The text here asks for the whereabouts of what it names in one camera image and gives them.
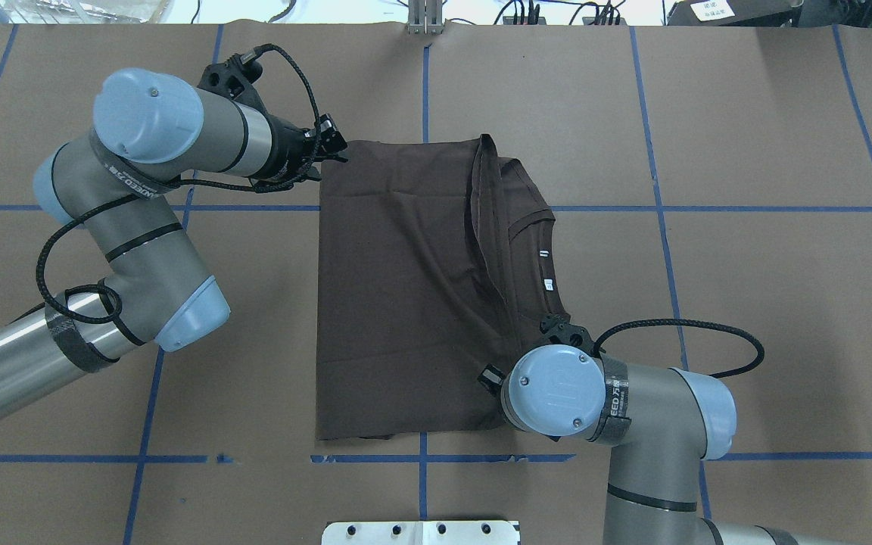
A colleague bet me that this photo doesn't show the dark brown t-shirt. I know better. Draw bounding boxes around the dark brown t-shirt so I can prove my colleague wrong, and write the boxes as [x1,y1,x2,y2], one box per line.
[315,134,566,441]

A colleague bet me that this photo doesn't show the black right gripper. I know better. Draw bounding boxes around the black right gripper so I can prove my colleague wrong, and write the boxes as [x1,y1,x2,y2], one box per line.
[478,365,506,394]

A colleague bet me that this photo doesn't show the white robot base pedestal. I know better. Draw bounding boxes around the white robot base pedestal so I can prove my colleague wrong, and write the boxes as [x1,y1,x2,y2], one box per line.
[321,520,522,544]

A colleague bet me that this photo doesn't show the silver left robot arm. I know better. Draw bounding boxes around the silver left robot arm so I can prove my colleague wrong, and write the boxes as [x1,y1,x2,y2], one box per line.
[0,58,347,419]

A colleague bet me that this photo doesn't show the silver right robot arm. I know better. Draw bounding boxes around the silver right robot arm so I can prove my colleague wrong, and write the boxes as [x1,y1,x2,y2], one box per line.
[478,344,819,544]

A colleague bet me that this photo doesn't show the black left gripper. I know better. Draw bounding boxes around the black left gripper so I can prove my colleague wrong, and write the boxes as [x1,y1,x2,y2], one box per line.
[266,114,348,182]

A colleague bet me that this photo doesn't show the aluminium frame post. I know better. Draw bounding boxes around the aluminium frame post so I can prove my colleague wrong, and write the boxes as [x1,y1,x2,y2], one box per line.
[402,0,445,35]

